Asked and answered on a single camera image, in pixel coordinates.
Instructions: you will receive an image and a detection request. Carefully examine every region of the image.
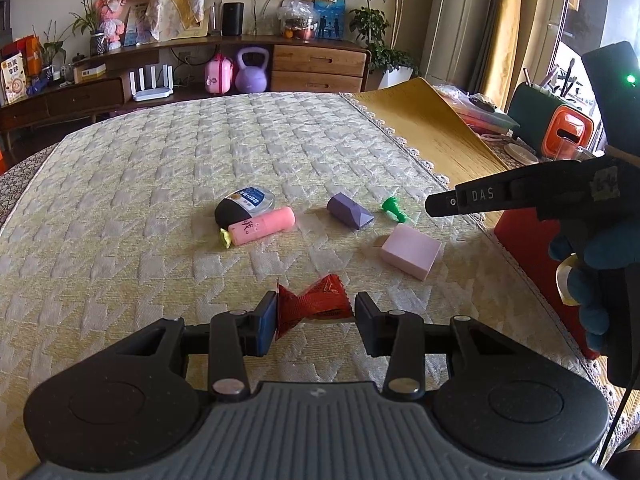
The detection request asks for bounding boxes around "green chess pawn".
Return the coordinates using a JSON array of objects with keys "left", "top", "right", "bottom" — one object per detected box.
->
[{"left": 381, "top": 196, "right": 409, "bottom": 223}]

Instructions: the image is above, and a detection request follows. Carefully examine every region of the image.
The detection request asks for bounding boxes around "pink rectangular block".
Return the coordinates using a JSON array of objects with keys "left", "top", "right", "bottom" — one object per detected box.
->
[{"left": 380, "top": 223, "right": 442, "bottom": 281}]

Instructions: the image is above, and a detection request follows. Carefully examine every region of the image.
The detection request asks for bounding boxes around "red candy wrapper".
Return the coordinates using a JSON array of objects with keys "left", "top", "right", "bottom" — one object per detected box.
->
[{"left": 276, "top": 274, "right": 352, "bottom": 339}]

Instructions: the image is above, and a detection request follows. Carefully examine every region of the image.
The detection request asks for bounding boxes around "purple prism block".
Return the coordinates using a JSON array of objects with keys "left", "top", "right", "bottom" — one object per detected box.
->
[{"left": 326, "top": 193, "right": 374, "bottom": 230}]

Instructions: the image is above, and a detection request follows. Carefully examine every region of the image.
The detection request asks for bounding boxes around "pink sausage snack tube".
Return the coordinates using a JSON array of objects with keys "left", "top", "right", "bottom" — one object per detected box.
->
[{"left": 220, "top": 207, "right": 296, "bottom": 248}]

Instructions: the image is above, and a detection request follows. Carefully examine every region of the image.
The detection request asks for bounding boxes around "black blue labelled case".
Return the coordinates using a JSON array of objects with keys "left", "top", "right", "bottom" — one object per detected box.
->
[{"left": 214, "top": 186, "right": 274, "bottom": 230}]

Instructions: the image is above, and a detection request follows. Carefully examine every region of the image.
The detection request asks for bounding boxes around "blue gloved right hand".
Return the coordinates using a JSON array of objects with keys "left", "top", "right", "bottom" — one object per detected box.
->
[{"left": 567, "top": 220, "right": 639, "bottom": 354}]

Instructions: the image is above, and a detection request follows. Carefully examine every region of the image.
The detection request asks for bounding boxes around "red storage box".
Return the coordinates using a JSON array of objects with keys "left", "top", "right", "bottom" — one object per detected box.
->
[{"left": 494, "top": 208, "right": 600, "bottom": 360}]

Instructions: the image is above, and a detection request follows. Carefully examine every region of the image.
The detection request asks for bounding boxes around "yellow wood-grain mat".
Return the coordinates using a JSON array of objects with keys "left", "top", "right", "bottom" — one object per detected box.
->
[{"left": 349, "top": 77, "right": 509, "bottom": 229}]

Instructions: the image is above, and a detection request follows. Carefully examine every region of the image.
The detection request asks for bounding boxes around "cream quilted tablecloth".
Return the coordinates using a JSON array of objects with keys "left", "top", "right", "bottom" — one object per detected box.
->
[{"left": 1, "top": 93, "right": 622, "bottom": 479}]

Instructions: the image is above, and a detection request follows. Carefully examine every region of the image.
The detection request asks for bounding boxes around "potted green tree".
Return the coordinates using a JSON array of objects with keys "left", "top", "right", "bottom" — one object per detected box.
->
[{"left": 348, "top": 0, "right": 418, "bottom": 89}]

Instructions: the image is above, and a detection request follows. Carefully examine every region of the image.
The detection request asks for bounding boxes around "purple kettlebell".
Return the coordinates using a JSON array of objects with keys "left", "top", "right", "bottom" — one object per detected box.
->
[{"left": 235, "top": 47, "right": 269, "bottom": 93}]

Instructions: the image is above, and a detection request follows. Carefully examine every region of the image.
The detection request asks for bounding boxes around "clear fruit container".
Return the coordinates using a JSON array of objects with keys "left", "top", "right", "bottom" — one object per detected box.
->
[{"left": 277, "top": 0, "right": 318, "bottom": 40}]

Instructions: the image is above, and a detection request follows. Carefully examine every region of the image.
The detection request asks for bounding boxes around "white wifi router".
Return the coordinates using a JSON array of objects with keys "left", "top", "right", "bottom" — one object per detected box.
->
[{"left": 129, "top": 64, "right": 174, "bottom": 103}]

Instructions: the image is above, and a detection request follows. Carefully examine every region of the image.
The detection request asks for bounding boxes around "pink toy suitcase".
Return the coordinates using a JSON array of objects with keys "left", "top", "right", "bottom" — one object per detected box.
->
[{"left": 205, "top": 52, "right": 234, "bottom": 96}]

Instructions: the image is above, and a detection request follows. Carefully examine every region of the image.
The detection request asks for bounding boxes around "black cylindrical speaker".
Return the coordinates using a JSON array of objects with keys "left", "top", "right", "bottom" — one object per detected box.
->
[{"left": 221, "top": 2, "right": 244, "bottom": 37}]

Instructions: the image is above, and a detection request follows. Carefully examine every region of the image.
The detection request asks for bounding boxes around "wooden tv cabinet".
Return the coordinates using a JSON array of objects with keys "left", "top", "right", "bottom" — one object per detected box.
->
[{"left": 1, "top": 36, "right": 370, "bottom": 165}]

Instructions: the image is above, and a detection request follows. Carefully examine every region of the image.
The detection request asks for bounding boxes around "pink plush doll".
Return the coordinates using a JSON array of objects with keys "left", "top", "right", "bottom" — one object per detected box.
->
[{"left": 94, "top": 0, "right": 127, "bottom": 51}]

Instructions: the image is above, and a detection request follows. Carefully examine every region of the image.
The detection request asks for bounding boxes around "orange gift bag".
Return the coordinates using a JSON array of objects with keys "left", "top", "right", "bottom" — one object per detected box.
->
[{"left": 1, "top": 35, "right": 43, "bottom": 78}]

